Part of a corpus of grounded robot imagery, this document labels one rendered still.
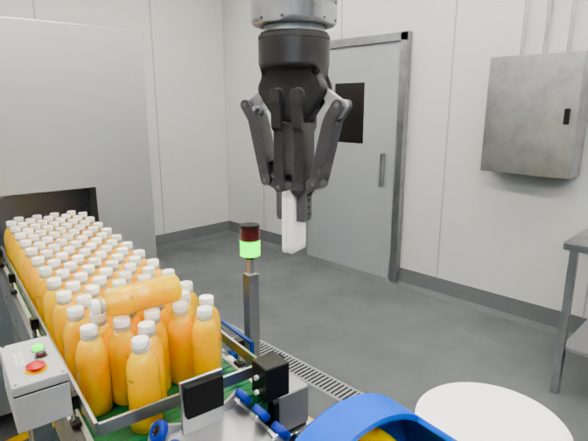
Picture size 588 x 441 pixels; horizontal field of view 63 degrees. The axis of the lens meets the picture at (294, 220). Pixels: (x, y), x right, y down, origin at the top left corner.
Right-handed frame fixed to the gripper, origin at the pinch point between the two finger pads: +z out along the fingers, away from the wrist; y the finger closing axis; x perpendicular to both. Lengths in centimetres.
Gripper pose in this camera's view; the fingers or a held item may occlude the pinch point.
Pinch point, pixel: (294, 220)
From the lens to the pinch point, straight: 54.7
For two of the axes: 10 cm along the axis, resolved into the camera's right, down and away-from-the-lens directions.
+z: 0.0, 9.7, 2.4
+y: 8.6, 1.2, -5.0
